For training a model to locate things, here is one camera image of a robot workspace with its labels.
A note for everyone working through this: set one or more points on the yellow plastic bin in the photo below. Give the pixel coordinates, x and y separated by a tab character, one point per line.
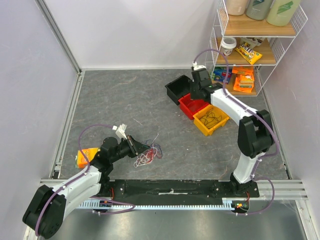
210	119

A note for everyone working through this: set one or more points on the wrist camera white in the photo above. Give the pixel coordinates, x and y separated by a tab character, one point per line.
120	131
196	67

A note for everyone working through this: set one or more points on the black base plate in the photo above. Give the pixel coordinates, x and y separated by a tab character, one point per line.
173	191

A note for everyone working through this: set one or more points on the light green bottle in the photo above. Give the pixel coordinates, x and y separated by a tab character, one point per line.
282	11

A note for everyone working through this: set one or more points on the red plastic bin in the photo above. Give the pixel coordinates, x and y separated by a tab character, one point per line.
191	106

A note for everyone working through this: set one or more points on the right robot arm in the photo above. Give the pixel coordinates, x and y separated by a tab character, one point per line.
254	127

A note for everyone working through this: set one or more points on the brown white snack box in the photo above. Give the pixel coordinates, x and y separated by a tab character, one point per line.
252	42

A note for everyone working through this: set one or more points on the beige bottle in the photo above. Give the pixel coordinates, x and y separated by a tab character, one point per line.
236	7

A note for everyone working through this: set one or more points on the black plastic bin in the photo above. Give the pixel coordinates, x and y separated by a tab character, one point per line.
178	88

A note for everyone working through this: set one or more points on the white paper coffee cup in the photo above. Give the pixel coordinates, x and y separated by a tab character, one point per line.
227	45

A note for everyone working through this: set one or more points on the blue green box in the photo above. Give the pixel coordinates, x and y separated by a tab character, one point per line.
219	73

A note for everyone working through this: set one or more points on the grey green bottle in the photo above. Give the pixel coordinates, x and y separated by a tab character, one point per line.
258	9

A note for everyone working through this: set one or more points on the white slotted cable duct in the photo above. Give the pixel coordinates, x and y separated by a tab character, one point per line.
101	205

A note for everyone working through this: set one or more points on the yellow candy bag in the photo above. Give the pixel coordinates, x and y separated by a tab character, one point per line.
250	55

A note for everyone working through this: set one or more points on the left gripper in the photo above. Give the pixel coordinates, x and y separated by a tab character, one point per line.
135	147

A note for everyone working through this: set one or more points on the white wire shelf rack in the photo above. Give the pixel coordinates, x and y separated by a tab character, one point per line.
274	47

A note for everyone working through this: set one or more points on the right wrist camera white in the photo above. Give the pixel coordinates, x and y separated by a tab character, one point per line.
196	67

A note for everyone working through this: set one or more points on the orange snack packs stack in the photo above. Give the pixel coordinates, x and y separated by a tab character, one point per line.
244	78

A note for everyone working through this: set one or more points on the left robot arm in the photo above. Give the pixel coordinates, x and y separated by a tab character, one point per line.
51	205

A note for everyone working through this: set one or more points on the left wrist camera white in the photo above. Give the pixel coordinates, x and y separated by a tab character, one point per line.
120	131

